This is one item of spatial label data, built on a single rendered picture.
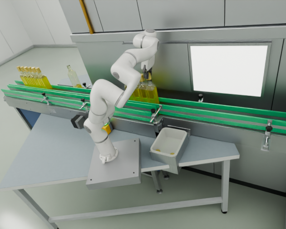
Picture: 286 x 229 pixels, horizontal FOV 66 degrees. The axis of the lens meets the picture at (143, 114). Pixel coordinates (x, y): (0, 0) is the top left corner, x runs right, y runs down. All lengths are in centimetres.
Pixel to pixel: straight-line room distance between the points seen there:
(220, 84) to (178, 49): 34
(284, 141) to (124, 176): 90
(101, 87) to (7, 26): 668
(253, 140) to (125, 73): 84
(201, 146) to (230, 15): 76
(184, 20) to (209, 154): 80
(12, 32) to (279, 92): 711
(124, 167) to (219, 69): 81
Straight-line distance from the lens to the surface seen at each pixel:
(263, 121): 136
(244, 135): 143
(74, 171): 158
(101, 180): 137
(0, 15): 759
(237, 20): 131
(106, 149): 139
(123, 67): 104
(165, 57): 148
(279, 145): 145
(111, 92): 104
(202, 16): 134
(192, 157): 141
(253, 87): 144
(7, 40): 759
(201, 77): 147
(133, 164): 136
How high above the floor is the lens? 183
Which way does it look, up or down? 37 degrees down
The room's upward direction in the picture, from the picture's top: 15 degrees counter-clockwise
